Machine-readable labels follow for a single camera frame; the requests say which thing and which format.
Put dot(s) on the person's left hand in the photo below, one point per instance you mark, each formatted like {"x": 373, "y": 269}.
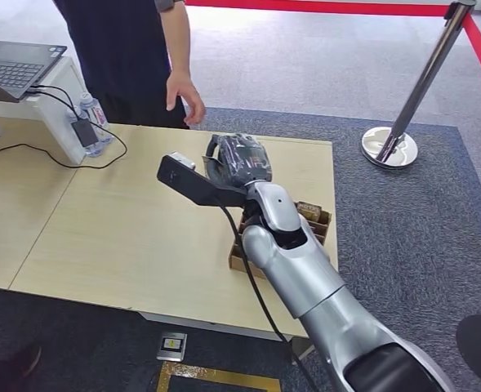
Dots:
{"x": 183, "y": 89}

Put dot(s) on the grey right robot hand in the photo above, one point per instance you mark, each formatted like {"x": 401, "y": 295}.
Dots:
{"x": 240, "y": 159}

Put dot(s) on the person's left forearm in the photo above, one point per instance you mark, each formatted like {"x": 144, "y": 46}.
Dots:
{"x": 176, "y": 38}

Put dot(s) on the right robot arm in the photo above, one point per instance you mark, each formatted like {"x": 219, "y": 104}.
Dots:
{"x": 305, "y": 270}

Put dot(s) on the person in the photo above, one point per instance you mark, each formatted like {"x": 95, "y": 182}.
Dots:
{"x": 117, "y": 54}

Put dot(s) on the hotel print autumn card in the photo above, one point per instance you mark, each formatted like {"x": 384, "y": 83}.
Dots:
{"x": 308, "y": 211}

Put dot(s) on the clear plastic water bottle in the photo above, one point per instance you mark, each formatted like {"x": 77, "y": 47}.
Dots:
{"x": 92, "y": 150}
{"x": 99, "y": 116}

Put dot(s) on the black power adapter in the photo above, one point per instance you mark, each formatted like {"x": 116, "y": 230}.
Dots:
{"x": 85, "y": 133}

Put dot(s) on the white laptop stand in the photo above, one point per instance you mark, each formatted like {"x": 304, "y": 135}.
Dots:
{"x": 56, "y": 124}

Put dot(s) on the metal floor socket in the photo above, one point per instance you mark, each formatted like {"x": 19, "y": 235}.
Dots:
{"x": 171, "y": 346}

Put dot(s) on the yellow floor tape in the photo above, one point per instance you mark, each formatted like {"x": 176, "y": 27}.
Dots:
{"x": 224, "y": 374}

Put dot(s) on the round chrome stanchion base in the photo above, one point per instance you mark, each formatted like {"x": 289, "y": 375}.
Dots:
{"x": 403, "y": 154}

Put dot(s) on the grey laptop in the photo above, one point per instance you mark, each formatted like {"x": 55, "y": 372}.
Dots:
{"x": 11, "y": 70}

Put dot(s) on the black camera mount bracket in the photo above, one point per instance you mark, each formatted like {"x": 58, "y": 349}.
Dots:
{"x": 190, "y": 186}

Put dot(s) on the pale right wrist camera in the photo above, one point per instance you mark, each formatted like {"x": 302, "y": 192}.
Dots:
{"x": 182, "y": 160}

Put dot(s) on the chrome stanchion post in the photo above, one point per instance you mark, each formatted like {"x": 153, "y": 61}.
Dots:
{"x": 424, "y": 81}

